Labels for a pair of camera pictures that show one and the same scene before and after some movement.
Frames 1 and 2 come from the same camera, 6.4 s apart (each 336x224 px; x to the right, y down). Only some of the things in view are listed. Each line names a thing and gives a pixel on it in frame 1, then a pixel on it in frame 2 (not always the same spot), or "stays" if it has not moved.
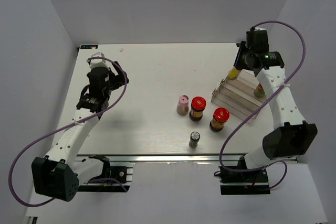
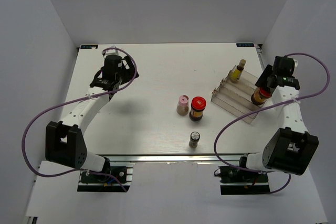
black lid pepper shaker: [195, 136] stays
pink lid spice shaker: [182, 107] stays
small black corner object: [88, 46] stays
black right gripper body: [241, 58] to [263, 79]
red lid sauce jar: [198, 104] stays
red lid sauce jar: [220, 116] to [260, 95]
